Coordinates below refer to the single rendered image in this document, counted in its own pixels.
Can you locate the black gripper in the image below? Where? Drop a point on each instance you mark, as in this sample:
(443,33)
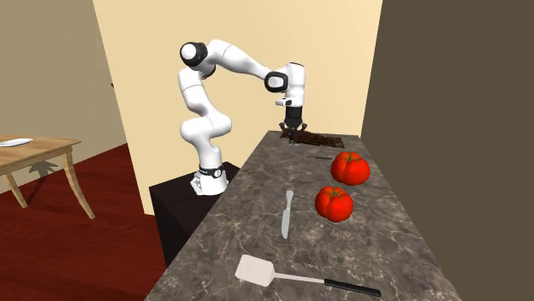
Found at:
(293,116)

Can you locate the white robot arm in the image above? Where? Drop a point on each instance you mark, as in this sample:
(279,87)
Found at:
(199,104)

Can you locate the dark brown flat mat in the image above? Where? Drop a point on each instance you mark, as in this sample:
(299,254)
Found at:
(319,139)

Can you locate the large red tomato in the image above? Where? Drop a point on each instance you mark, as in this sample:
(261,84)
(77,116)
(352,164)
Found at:
(350,168)

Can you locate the small red tomato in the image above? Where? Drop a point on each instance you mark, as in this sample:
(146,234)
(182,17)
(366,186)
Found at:
(333,204)

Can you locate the silver table knife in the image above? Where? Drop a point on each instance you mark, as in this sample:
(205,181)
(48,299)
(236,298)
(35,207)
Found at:
(286,216)

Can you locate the dark robot stand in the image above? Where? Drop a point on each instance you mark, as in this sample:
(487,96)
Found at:
(175,212)

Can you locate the wooden table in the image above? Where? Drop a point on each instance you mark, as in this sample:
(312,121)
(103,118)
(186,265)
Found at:
(37,154)

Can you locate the white flat object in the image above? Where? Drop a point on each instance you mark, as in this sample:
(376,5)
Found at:
(14,142)

